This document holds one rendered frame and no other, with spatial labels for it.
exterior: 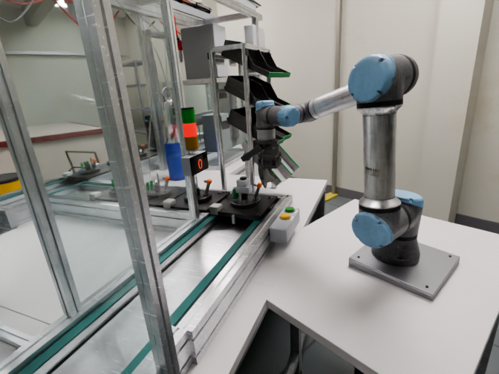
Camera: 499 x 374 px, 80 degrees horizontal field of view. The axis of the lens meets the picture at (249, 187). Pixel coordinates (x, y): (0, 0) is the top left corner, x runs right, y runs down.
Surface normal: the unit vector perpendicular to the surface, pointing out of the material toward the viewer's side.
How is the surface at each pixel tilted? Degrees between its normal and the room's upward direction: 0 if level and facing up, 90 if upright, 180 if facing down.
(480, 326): 0
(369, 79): 83
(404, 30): 90
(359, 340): 0
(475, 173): 90
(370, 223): 98
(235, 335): 0
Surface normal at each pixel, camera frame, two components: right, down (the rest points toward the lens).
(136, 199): 0.92, 0.07
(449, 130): -0.74, 0.26
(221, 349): -0.07, -0.94
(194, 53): -0.38, 0.33
